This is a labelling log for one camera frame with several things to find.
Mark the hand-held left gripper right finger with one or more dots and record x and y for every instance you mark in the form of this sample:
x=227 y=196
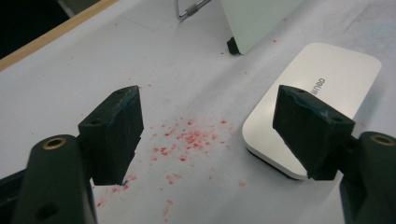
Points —
x=308 y=133

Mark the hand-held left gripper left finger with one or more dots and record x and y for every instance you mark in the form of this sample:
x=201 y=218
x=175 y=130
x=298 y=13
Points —
x=112 y=137

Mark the white board eraser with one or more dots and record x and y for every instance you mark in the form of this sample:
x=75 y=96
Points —
x=330 y=67

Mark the scattered red crumbs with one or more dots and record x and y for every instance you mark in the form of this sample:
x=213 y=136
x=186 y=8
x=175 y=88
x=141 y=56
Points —
x=191 y=138

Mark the white standing board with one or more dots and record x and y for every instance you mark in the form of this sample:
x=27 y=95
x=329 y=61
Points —
x=255 y=21

